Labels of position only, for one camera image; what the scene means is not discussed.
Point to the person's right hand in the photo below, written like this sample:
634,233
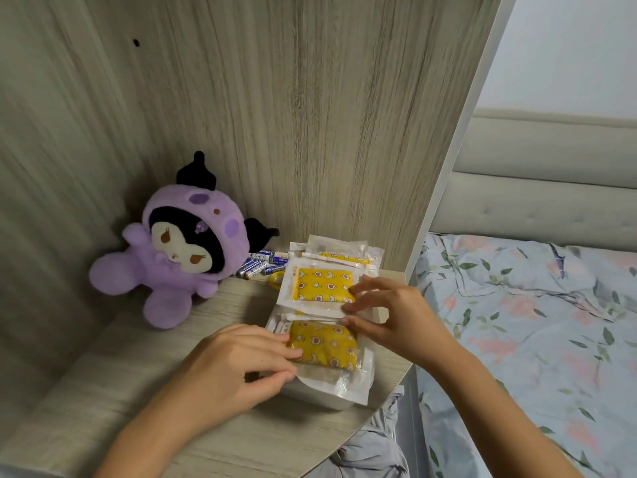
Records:
413,323

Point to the person's left hand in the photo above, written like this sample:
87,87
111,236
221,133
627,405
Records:
224,378

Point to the pile of yellow packets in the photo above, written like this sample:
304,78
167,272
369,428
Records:
343,248

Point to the wooden shelf unit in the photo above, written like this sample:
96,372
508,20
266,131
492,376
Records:
323,119

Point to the person's right forearm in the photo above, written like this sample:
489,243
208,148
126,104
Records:
497,418

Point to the yellow tape roll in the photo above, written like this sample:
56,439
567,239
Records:
274,281

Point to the floral bed sheet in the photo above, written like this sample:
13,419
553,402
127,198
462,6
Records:
522,368

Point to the floral pillow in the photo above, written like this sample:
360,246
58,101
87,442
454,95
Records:
522,273

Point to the bundle of blue white batteries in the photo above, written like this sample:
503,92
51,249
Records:
261,263

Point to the purple plush toy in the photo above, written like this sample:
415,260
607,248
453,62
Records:
164,263

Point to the gray crumpled clothes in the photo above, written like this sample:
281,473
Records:
368,448

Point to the beige padded headboard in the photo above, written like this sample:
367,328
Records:
537,209

